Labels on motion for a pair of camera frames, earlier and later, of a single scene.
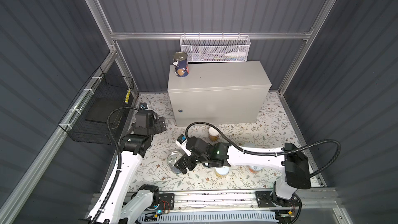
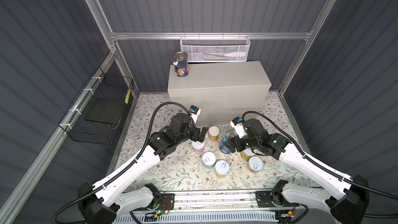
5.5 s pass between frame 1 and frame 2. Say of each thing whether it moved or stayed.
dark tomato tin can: stayed
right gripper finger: moved
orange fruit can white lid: stayed
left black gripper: moved
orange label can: stayed
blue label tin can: moved
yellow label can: stayed
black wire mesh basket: stayed
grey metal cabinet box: stayed
